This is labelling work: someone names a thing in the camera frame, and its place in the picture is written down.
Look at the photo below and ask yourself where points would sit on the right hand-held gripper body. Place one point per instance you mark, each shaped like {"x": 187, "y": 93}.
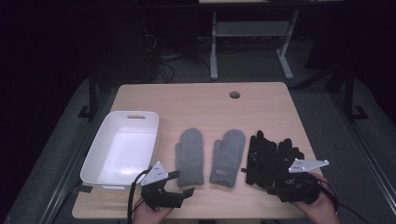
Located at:
{"x": 299, "y": 189}

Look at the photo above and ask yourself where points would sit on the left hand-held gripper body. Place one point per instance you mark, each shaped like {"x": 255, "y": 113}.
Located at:
{"x": 155, "y": 174}

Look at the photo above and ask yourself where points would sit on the plain grey mitten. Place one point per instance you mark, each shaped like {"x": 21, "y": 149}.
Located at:
{"x": 190, "y": 158}

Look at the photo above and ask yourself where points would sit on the black glove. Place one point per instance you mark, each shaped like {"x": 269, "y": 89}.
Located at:
{"x": 260, "y": 158}
{"x": 289, "y": 151}

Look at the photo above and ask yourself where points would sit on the white plastic bin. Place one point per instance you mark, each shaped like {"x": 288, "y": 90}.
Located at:
{"x": 124, "y": 149}

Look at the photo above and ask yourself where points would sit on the grey mitten with label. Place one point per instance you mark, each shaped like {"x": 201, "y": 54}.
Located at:
{"x": 227, "y": 155}

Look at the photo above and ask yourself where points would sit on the person's right hand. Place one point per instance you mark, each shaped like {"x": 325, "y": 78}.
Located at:
{"x": 323, "y": 208}

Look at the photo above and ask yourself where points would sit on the person's left hand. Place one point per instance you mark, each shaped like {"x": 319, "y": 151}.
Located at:
{"x": 149, "y": 216}

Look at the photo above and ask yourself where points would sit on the black metal post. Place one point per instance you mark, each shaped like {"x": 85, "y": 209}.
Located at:
{"x": 92, "y": 93}
{"x": 349, "y": 93}

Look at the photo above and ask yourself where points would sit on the white metal table frame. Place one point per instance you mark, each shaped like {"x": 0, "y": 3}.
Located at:
{"x": 249, "y": 28}

